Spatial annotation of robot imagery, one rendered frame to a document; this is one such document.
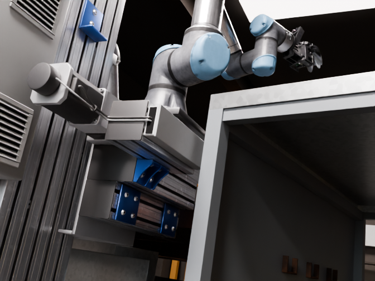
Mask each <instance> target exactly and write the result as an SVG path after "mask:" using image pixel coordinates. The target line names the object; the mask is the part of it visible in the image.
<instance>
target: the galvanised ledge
mask: <svg viewBox="0 0 375 281"><path fill-rule="evenodd" d="M72 249H76V250H84V251H91V252H96V253H103V254H110V255H118V256H125V257H129V258H136V259H144V260H151V261H158V254H159V252H156V251H150V250H145V249H139V248H133V247H130V246H124V245H118V244H110V243H102V242H97V241H89V240H80V239H74V240H73V244H72Z"/></svg>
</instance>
